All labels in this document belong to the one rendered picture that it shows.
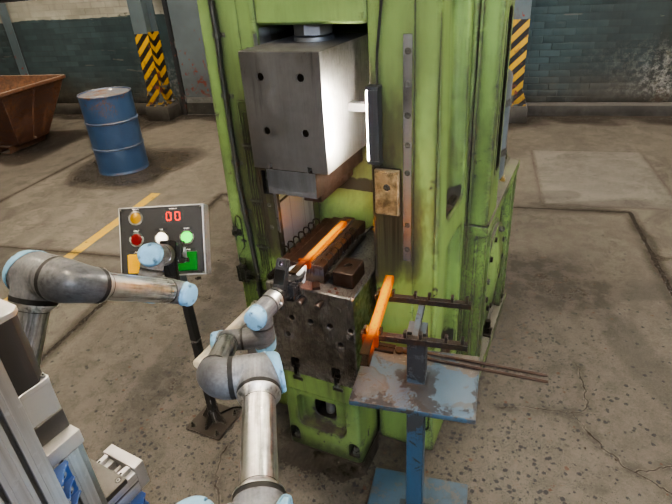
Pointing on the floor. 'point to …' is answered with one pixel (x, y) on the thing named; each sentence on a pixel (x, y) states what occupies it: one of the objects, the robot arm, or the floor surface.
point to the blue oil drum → (114, 130)
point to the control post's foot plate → (203, 425)
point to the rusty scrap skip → (26, 109)
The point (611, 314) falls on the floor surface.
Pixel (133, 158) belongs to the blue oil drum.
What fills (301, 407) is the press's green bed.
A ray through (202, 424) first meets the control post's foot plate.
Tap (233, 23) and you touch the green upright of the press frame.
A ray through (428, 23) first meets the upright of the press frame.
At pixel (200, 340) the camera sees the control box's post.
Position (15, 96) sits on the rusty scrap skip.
